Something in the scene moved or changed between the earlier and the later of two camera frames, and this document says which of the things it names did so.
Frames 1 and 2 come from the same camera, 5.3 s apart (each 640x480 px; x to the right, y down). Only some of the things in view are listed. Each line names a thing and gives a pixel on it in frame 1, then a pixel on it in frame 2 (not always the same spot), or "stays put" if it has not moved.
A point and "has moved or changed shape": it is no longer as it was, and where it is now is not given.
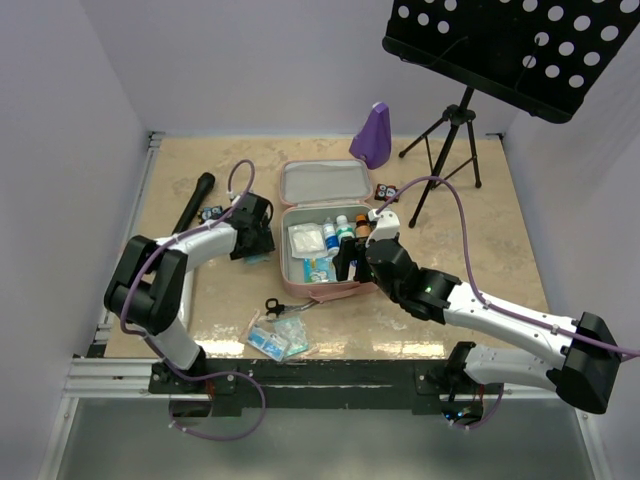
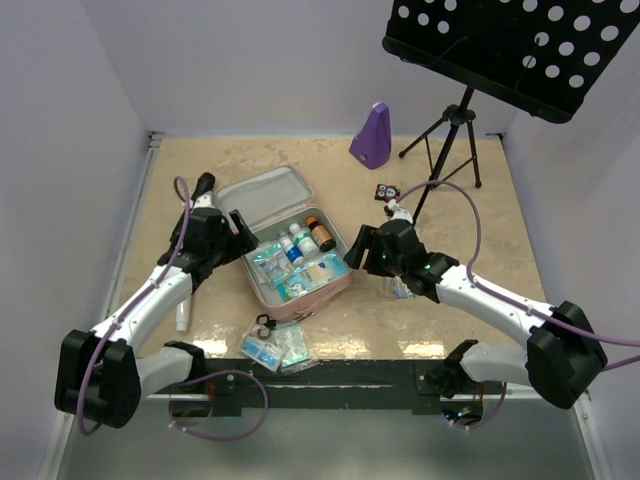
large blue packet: x=319 y=269 has moved or changed shape
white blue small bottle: x=331 y=237 → x=290 y=250
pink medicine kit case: x=324 y=201 has moved or changed shape
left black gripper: x=264 y=243 → x=247 y=240
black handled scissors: x=274 y=308 → x=266 y=325
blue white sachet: x=267 y=342 → x=262 y=351
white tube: x=185 y=302 stays put
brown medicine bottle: x=362 y=229 has moved or changed shape
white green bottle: x=343 y=229 → x=304 y=241
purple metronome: x=372 y=140 stays put
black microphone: x=205 y=182 stays put
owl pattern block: x=385 y=192 stays put
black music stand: x=542 y=56 stays put
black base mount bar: x=415 y=386 stays put
